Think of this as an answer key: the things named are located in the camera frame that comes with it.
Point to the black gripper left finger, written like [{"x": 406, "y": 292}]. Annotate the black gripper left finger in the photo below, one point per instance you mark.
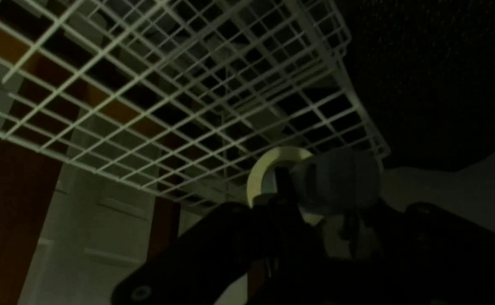
[{"x": 203, "y": 259}]

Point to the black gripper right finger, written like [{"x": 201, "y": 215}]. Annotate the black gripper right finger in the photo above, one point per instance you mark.
[{"x": 440, "y": 254}]

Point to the black speckled blanket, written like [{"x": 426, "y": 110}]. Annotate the black speckled blanket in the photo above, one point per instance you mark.
[{"x": 445, "y": 73}]

